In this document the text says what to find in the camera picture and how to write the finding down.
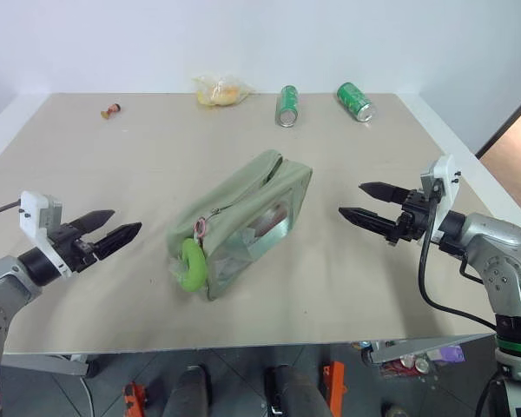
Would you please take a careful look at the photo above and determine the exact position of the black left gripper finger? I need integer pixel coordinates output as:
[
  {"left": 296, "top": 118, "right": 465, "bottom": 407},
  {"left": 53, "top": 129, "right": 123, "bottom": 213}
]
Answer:
[
  {"left": 89, "top": 222, "right": 143, "bottom": 262},
  {"left": 71, "top": 209, "right": 116, "bottom": 236}
]

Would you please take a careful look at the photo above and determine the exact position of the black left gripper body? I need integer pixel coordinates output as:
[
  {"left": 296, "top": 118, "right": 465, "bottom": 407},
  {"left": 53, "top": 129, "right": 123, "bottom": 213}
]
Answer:
[{"left": 47, "top": 222, "right": 100, "bottom": 275}]

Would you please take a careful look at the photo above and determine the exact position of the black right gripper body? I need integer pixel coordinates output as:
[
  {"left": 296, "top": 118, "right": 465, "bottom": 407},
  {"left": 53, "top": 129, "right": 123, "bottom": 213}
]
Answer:
[{"left": 384, "top": 188, "right": 437, "bottom": 249}]

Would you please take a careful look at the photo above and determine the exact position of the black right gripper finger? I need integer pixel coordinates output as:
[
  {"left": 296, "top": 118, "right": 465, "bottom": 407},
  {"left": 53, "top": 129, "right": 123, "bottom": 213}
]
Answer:
[
  {"left": 358, "top": 182, "right": 412, "bottom": 206},
  {"left": 338, "top": 207, "right": 402, "bottom": 243}
]

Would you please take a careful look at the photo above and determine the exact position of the light green pouch bag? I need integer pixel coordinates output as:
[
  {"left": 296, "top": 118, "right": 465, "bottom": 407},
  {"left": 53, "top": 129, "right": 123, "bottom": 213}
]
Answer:
[{"left": 165, "top": 149, "right": 313, "bottom": 301}]

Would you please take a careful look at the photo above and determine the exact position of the green drink can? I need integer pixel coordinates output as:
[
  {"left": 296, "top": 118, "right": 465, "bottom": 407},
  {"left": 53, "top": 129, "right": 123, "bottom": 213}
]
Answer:
[
  {"left": 336, "top": 82, "right": 374, "bottom": 122},
  {"left": 278, "top": 84, "right": 300, "bottom": 129}
]

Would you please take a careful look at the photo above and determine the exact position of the orange clamp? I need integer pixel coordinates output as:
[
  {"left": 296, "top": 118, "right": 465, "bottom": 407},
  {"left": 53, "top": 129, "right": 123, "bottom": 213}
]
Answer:
[
  {"left": 322, "top": 360, "right": 347, "bottom": 417},
  {"left": 122, "top": 381, "right": 149, "bottom": 417}
]

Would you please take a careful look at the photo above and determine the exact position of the dark rounded shape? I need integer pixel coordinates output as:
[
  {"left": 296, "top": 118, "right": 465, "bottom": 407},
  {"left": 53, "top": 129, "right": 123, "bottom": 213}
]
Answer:
[
  {"left": 263, "top": 365, "right": 331, "bottom": 417},
  {"left": 162, "top": 365, "right": 213, "bottom": 417}
]

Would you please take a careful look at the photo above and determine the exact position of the clear bag of yellow snacks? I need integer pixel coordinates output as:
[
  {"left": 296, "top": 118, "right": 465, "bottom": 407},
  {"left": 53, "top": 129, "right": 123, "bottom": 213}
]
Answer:
[{"left": 191, "top": 75, "right": 256, "bottom": 108}]

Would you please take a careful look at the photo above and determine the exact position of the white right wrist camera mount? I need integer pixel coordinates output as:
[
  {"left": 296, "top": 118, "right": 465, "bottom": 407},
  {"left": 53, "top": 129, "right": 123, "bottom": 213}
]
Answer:
[{"left": 419, "top": 153, "right": 462, "bottom": 242}]

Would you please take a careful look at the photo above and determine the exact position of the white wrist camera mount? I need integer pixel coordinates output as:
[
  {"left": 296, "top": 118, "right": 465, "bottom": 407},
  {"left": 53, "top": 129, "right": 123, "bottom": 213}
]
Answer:
[
  {"left": 419, "top": 153, "right": 462, "bottom": 242},
  {"left": 18, "top": 189, "right": 72, "bottom": 276}
]

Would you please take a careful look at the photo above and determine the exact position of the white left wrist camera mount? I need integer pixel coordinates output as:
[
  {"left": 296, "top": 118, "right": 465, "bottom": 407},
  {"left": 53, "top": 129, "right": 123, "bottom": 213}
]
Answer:
[{"left": 18, "top": 189, "right": 72, "bottom": 276}]

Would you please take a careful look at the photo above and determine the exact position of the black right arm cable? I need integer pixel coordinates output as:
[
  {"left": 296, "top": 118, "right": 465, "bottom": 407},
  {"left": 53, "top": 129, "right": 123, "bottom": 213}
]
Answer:
[{"left": 419, "top": 197, "right": 498, "bottom": 331}]

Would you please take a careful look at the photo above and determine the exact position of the green ring zipper charm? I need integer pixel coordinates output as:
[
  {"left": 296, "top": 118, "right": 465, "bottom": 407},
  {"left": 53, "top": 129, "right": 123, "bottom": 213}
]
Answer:
[{"left": 177, "top": 237, "right": 208, "bottom": 293}]

